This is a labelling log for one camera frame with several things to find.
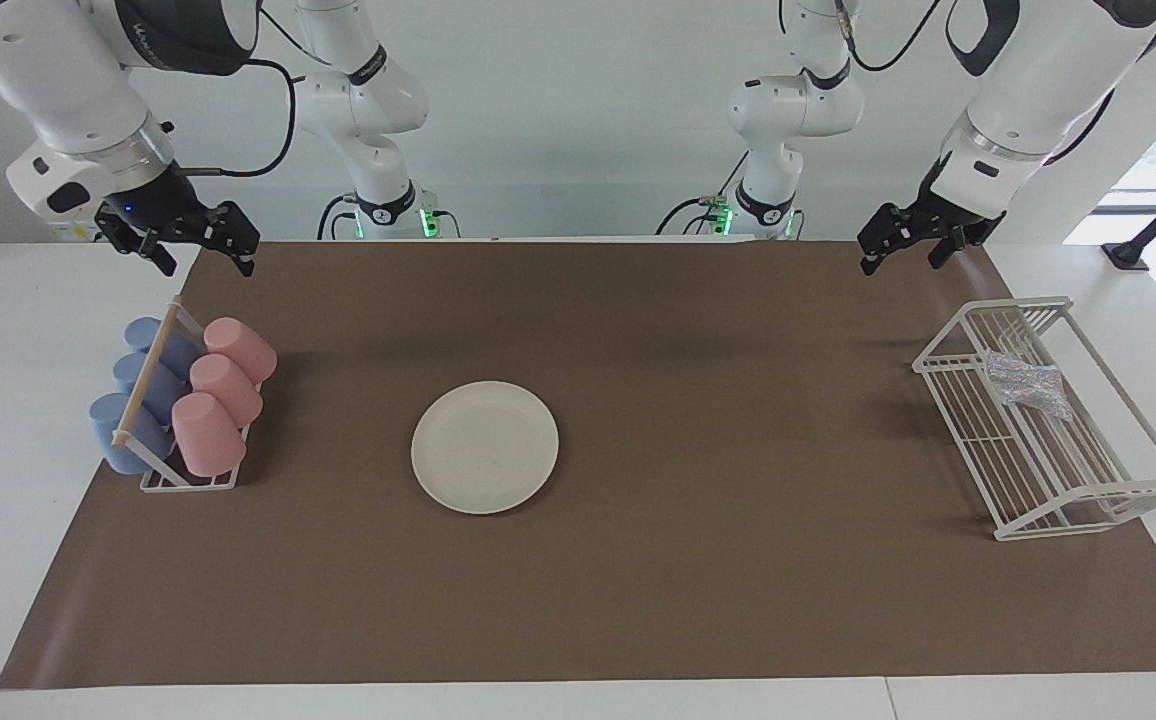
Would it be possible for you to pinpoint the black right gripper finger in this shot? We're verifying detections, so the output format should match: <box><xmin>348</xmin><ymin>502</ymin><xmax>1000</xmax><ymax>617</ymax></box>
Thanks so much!
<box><xmin>203</xmin><ymin>200</ymin><xmax>261</xmax><ymax>278</ymax></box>
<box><xmin>95</xmin><ymin>205</ymin><xmax>179</xmax><ymax>278</ymax></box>

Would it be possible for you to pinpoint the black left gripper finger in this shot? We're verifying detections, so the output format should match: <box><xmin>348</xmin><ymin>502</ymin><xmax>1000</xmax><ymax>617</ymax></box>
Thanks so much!
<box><xmin>858</xmin><ymin>203</ymin><xmax>924</xmax><ymax>276</ymax></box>
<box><xmin>928</xmin><ymin>225</ymin><xmax>984</xmax><ymax>269</ymax></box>

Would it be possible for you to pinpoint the cream round plate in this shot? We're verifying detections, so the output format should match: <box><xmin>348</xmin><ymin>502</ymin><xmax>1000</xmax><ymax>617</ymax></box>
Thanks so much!
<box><xmin>411</xmin><ymin>381</ymin><xmax>560</xmax><ymax>516</ymax></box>

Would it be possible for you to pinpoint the blue plastic cup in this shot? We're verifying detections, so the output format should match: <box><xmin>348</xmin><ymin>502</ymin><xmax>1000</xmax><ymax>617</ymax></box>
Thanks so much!
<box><xmin>124</xmin><ymin>317</ymin><xmax>201</xmax><ymax>376</ymax></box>
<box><xmin>88</xmin><ymin>392</ymin><xmax>176</xmax><ymax>475</ymax></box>
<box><xmin>113</xmin><ymin>352</ymin><xmax>189</xmax><ymax>421</ymax></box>

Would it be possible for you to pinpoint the pink plastic cup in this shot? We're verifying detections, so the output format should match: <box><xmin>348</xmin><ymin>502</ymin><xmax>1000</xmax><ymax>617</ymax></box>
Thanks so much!
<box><xmin>171</xmin><ymin>392</ymin><xmax>247</xmax><ymax>478</ymax></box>
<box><xmin>203</xmin><ymin>317</ymin><xmax>277</xmax><ymax>384</ymax></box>
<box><xmin>189</xmin><ymin>354</ymin><xmax>264</xmax><ymax>428</ymax></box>

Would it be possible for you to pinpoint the brown table mat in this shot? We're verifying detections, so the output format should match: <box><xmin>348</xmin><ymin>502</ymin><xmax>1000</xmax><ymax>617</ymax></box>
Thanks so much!
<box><xmin>0</xmin><ymin>240</ymin><xmax>1156</xmax><ymax>691</ymax></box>

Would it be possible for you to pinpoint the black right base cable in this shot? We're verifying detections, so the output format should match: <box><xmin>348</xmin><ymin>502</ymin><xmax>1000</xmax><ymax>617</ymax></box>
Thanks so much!
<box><xmin>316</xmin><ymin>193</ymin><xmax>359</xmax><ymax>241</ymax></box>

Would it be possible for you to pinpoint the black base cable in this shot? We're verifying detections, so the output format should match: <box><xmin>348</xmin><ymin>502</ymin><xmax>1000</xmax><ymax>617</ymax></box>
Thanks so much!
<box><xmin>316</xmin><ymin>193</ymin><xmax>359</xmax><ymax>241</ymax></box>
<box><xmin>656</xmin><ymin>150</ymin><xmax>751</xmax><ymax>236</ymax></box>

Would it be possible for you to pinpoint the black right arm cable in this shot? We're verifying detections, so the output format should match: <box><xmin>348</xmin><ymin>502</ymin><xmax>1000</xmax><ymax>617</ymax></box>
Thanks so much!
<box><xmin>173</xmin><ymin>58</ymin><xmax>297</xmax><ymax>179</ymax></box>

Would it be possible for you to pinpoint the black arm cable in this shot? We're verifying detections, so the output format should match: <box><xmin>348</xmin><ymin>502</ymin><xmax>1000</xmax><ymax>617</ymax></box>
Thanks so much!
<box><xmin>173</xmin><ymin>58</ymin><xmax>297</xmax><ymax>179</ymax></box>
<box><xmin>778</xmin><ymin>0</ymin><xmax>1119</xmax><ymax>166</ymax></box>

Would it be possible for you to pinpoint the white cup rack wooden handle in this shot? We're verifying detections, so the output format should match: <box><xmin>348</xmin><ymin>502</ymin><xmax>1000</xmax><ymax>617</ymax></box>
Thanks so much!
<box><xmin>111</xmin><ymin>296</ymin><xmax>264</xmax><ymax>493</ymax></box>

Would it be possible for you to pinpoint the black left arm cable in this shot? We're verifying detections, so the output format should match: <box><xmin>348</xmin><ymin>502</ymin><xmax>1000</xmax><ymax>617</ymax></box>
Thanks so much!
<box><xmin>778</xmin><ymin>0</ymin><xmax>1119</xmax><ymax>166</ymax></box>

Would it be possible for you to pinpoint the black left base cable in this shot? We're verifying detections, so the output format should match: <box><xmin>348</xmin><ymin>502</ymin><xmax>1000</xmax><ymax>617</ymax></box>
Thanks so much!
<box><xmin>656</xmin><ymin>150</ymin><xmax>751</xmax><ymax>236</ymax></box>

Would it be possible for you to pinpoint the white wire dish rack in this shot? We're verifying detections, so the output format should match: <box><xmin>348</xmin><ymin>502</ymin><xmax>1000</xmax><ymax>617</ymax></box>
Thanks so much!
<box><xmin>913</xmin><ymin>296</ymin><xmax>1156</xmax><ymax>542</ymax></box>

